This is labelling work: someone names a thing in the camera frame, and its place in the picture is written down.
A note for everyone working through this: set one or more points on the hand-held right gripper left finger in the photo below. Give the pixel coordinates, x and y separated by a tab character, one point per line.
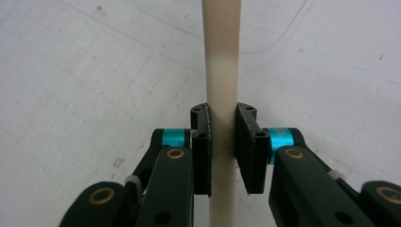
201	164

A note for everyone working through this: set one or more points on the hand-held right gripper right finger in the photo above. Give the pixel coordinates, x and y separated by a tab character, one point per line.
252	164

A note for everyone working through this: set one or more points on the beige perforated skimmer spoon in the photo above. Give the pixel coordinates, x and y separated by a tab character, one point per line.
222	78

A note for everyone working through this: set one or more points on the white gridded mat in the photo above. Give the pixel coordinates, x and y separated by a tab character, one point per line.
94	78

